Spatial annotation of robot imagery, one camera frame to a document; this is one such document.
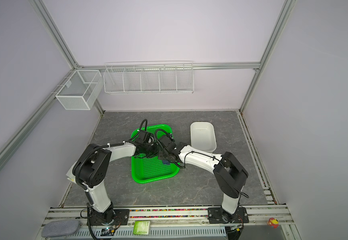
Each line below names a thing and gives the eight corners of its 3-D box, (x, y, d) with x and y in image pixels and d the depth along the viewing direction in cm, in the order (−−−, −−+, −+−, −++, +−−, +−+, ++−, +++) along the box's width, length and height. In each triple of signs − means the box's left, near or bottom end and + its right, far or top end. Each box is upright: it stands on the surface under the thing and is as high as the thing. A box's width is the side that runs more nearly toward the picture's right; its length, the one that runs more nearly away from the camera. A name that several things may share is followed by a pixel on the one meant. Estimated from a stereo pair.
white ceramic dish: (191, 152, 99) (191, 147, 94) (189, 127, 113) (190, 121, 108) (216, 152, 99) (217, 147, 94) (211, 127, 113) (213, 121, 108)
